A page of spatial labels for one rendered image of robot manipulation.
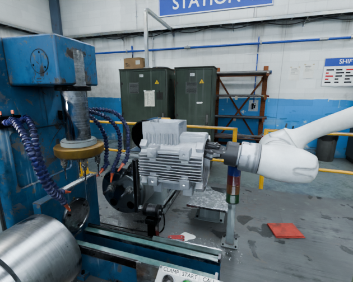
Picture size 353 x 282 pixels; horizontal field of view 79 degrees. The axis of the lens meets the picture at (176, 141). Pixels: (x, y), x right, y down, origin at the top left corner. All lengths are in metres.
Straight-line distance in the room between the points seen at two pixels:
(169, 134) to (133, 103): 3.74
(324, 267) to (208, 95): 3.14
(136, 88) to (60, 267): 3.83
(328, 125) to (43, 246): 0.88
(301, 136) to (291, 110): 5.04
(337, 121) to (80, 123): 0.83
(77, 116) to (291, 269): 1.07
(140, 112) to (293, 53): 3.71
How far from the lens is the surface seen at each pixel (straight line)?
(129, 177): 1.09
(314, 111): 5.94
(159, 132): 0.66
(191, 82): 3.93
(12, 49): 0.94
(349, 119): 0.76
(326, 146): 5.72
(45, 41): 0.83
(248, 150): 0.64
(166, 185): 0.71
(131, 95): 4.38
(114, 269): 0.99
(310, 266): 1.21
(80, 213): 1.08
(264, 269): 1.12
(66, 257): 0.75
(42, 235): 0.74
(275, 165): 0.64
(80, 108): 0.85
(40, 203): 0.93
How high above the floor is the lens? 1.54
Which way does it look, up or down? 13 degrees down
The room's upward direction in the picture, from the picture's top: straight up
